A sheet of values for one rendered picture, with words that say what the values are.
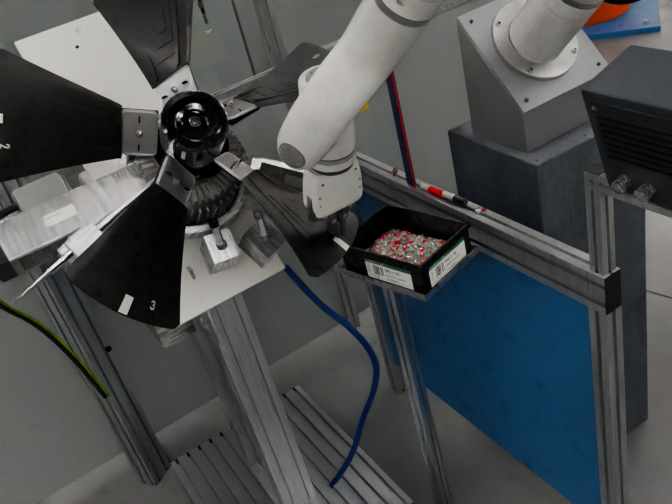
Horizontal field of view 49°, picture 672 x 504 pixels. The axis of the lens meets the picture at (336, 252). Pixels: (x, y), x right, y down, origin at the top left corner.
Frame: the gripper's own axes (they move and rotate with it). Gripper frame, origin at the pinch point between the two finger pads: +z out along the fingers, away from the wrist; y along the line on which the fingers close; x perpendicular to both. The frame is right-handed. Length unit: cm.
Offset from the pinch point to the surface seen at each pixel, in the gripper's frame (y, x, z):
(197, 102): 12.0, -24.4, -18.8
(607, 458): -30, 49, 46
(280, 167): -0.7, -20.8, 0.5
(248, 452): 21, -24, 97
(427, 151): -84, -73, 71
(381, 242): -13.7, -4.9, 17.3
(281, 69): -9.7, -32.3, -12.7
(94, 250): 39.8, -10.7, -9.9
